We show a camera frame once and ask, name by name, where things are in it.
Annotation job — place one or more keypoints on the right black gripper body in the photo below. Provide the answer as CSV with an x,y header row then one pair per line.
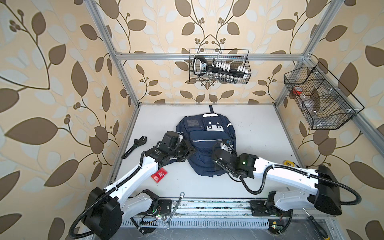
x,y
230,170

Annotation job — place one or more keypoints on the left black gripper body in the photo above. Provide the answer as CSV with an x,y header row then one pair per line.
x,y
181,150

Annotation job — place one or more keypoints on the navy blue student backpack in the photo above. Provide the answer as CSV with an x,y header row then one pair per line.
x,y
203,132

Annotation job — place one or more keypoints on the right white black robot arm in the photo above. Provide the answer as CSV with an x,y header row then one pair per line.
x,y
312,188

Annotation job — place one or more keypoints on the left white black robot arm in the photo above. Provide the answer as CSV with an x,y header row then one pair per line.
x,y
107,208

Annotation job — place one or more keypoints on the red booklet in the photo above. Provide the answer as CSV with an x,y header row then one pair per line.
x,y
159,175

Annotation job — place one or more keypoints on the black adjustable wrench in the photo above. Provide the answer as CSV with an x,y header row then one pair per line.
x,y
137,143

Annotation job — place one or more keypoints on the silver combination wrench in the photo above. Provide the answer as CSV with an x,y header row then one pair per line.
x,y
168,222

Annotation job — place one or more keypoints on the yellow tape measure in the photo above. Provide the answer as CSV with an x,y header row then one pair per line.
x,y
289,163

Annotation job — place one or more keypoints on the red capped clear bottle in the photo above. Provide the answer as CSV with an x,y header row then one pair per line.
x,y
299,92

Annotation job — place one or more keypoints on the black yellow screwdriver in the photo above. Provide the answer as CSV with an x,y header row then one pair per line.
x,y
318,228

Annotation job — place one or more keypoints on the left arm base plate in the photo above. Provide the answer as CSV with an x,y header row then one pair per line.
x,y
161,207

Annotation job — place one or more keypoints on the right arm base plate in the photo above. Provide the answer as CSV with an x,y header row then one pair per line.
x,y
259,209

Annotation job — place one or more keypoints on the black socket set rail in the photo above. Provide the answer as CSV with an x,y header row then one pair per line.
x,y
237,67

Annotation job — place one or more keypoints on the back wall wire basket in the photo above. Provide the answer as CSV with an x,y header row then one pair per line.
x,y
218,51

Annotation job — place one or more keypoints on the wall wire basket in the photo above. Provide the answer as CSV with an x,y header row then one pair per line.
x,y
218,51
332,104

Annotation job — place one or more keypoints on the right wall wire basket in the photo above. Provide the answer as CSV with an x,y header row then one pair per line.
x,y
332,104

